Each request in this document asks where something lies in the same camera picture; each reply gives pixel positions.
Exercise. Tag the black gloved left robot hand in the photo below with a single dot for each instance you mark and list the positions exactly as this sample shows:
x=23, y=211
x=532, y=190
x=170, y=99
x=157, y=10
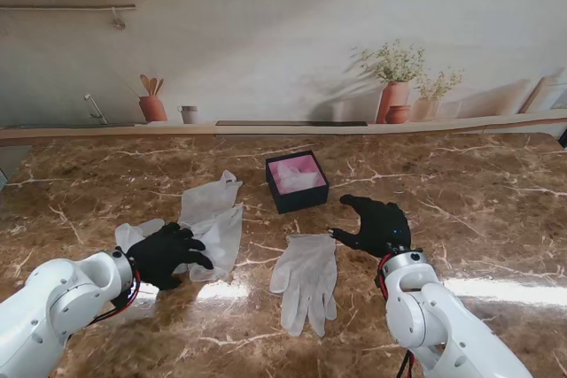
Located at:
x=164, y=254

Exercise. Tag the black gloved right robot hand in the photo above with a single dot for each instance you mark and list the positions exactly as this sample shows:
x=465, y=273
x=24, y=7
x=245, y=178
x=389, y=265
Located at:
x=381, y=227

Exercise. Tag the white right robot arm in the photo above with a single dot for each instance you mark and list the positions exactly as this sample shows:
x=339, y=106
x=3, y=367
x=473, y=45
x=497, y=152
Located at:
x=443, y=325

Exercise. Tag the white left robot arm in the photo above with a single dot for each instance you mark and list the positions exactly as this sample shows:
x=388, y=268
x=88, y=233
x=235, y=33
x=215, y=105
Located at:
x=53, y=303

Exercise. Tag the black box with pink inside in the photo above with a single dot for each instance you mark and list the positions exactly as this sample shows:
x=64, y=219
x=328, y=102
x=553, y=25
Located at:
x=301, y=201

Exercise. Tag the printed kitchen scene backdrop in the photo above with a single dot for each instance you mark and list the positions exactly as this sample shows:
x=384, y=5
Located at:
x=283, y=41

